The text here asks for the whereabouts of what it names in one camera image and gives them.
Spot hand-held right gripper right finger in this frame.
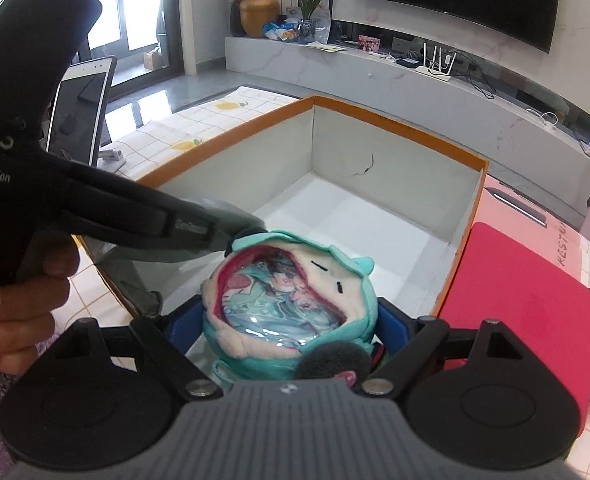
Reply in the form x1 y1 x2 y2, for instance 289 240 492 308
360 296 531 402

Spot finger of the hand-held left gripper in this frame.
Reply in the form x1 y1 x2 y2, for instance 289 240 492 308
70 177 267 256
82 237 165 318

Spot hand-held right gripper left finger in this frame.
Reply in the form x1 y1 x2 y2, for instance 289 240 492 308
50 296 224 402

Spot teal plush pouch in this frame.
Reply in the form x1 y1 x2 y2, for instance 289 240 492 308
200 230 379 387

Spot orange cardboard box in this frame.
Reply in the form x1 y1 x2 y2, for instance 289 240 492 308
82 94 491 319

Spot person's left hand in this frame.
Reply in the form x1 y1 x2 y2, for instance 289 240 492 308
0 232 79 376

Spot tablet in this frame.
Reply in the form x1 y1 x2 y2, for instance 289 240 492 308
45 55 119 167

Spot grey fluffy pompom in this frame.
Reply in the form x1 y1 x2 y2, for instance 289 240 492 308
294 341 372 387

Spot lemon-print checked sheet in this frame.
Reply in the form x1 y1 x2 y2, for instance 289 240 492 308
0 85 590 480

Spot white tablet stand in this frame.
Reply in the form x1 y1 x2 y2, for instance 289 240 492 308
96 144 126 164

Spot pink cardboard box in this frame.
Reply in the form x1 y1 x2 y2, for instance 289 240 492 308
437 222 590 415

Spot glass balcony door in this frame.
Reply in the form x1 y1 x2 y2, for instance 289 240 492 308
70 0 187 87

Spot pink printed mat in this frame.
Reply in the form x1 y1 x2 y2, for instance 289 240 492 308
480 174 590 283

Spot black vase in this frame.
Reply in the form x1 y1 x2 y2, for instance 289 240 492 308
229 0 249 37

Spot blue snack packets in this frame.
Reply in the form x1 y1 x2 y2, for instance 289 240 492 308
262 19 301 42

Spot golden vase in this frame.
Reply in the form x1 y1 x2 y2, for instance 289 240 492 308
239 0 281 39

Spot grey marble television console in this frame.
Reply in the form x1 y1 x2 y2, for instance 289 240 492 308
225 34 590 221

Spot white plastic package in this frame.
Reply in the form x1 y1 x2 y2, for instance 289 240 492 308
314 4 332 44

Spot white router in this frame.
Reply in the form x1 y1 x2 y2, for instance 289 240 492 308
419 43 459 77

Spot white charging cable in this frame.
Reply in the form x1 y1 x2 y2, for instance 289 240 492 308
526 108 559 129

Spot black cables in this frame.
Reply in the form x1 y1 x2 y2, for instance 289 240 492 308
454 61 502 99

